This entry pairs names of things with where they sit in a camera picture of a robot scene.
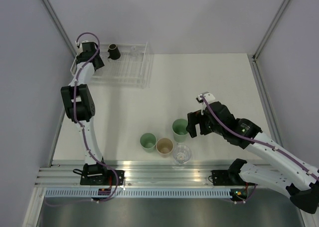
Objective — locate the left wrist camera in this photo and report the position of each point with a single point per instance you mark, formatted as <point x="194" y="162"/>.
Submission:
<point x="83" y="46"/>

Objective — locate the clear faceted glass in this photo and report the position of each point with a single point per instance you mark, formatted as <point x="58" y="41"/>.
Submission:
<point x="136" y="51"/>
<point x="181" y="154"/>

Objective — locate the aluminium mounting rail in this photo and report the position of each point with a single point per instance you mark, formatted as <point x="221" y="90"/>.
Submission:
<point x="136" y="176"/>

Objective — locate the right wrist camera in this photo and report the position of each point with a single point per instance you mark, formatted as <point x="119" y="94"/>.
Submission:
<point x="205" y="98"/>

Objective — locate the beige plastic cup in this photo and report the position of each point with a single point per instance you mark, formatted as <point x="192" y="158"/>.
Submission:
<point x="164" y="147"/>

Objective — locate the tall green plastic cup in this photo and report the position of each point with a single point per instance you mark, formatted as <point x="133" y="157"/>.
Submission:
<point x="179" y="130"/>

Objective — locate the right aluminium frame post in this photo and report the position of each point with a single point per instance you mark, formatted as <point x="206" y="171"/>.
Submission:
<point x="271" y="28"/>

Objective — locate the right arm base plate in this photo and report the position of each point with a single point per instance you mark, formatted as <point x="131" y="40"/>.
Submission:
<point x="223" y="178"/>

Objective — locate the short green plastic cup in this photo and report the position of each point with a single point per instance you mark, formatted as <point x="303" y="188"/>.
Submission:
<point x="148" y="142"/>

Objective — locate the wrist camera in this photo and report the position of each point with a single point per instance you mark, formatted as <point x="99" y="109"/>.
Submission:
<point x="205" y="98"/>
<point x="83" y="46"/>

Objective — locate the white wire dish rack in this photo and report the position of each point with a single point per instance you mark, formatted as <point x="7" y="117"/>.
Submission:
<point x="126" y="71"/>

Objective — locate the white slotted cable duct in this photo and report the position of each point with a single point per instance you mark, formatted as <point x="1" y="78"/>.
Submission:
<point x="141" y="193"/>

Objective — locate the left aluminium frame post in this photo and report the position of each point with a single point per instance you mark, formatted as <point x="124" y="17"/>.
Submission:
<point x="58" y="25"/>

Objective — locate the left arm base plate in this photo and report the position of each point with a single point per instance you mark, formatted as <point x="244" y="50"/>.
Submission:
<point x="102" y="178"/>

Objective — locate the black brown cup holder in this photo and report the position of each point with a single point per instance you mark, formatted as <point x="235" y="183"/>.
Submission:
<point x="114" y="53"/>

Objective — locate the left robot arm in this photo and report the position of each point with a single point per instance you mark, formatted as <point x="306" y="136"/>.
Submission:
<point x="80" y="108"/>

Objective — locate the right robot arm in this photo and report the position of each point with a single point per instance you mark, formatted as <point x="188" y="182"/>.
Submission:
<point x="295" y="179"/>

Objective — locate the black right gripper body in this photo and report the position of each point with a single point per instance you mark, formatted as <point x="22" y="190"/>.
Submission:
<point x="206" y="126"/>

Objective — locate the aluminium frame post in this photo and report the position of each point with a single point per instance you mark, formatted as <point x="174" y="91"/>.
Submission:
<point x="271" y="28"/>
<point x="58" y="25"/>

